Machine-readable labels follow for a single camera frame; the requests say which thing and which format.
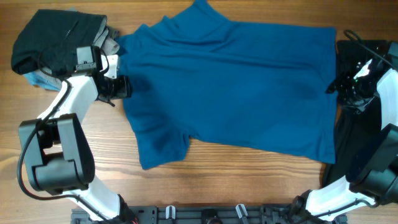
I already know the blue polo shirt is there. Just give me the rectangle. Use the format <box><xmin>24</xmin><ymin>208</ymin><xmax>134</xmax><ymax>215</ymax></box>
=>
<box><xmin>118</xmin><ymin>1</ymin><xmax>336</xmax><ymax>169</ymax></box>

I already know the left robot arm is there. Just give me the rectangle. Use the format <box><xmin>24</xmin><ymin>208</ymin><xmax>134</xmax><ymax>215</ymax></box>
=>
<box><xmin>17</xmin><ymin>46</ymin><xmax>139</xmax><ymax>223</ymax></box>

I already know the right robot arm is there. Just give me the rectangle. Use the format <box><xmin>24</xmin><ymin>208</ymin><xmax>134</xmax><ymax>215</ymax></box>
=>
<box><xmin>202</xmin><ymin>40</ymin><xmax>397</xmax><ymax>223</ymax></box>

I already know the black garment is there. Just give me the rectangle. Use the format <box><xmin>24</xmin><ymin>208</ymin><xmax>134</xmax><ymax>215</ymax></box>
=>
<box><xmin>321</xmin><ymin>40</ymin><xmax>390</xmax><ymax>187</ymax></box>

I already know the grey folded garment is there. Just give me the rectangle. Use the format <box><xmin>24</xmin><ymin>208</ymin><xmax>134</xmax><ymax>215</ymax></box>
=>
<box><xmin>35</xmin><ymin>26</ymin><xmax>120</xmax><ymax>75</ymax></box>

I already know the dark green folded garment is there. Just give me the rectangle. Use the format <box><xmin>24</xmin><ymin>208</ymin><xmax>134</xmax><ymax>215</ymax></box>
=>
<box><xmin>11</xmin><ymin>9</ymin><xmax>107</xmax><ymax>77</ymax></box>

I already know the light blue folded garment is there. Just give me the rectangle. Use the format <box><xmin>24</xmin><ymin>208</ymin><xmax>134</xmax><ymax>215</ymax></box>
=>
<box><xmin>23</xmin><ymin>72</ymin><xmax>62</xmax><ymax>91</ymax></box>

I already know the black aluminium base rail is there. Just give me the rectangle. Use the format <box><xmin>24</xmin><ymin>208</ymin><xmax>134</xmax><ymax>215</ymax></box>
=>
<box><xmin>70</xmin><ymin>203</ymin><xmax>348</xmax><ymax>224</ymax></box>

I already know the left white rail clip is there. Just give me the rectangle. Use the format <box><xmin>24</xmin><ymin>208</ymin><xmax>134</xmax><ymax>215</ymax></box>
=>
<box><xmin>165</xmin><ymin>205</ymin><xmax>176</xmax><ymax>220</ymax></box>

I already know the white rail clip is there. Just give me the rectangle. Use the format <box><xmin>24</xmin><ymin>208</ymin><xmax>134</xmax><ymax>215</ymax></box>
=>
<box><xmin>235</xmin><ymin>203</ymin><xmax>249</xmax><ymax>224</ymax></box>
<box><xmin>165</xmin><ymin>205</ymin><xmax>176</xmax><ymax>220</ymax></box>

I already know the right white rail clip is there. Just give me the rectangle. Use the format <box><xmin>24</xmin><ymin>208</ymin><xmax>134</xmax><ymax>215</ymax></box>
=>
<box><xmin>235</xmin><ymin>203</ymin><xmax>249</xmax><ymax>224</ymax></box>

